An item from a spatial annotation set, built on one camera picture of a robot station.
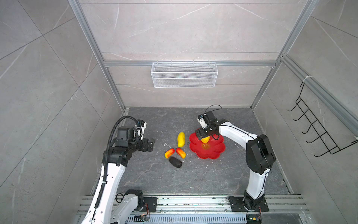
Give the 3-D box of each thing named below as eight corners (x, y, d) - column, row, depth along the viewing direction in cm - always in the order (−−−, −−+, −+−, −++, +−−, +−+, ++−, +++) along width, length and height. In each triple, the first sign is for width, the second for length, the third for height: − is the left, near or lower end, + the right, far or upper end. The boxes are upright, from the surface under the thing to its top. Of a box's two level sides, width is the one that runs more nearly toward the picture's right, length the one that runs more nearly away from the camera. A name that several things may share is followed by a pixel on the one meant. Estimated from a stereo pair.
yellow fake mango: (177, 147, 97) (177, 144, 94) (177, 134, 104) (177, 131, 101) (185, 147, 97) (185, 144, 94) (185, 134, 104) (185, 131, 101)
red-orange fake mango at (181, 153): (183, 159, 92) (183, 157, 90) (175, 151, 95) (175, 149, 93) (186, 156, 93) (187, 154, 91) (179, 148, 97) (179, 146, 95)
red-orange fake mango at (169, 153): (163, 156, 93) (163, 154, 91) (171, 148, 97) (171, 146, 95) (167, 159, 91) (167, 158, 89) (175, 151, 95) (175, 150, 93)
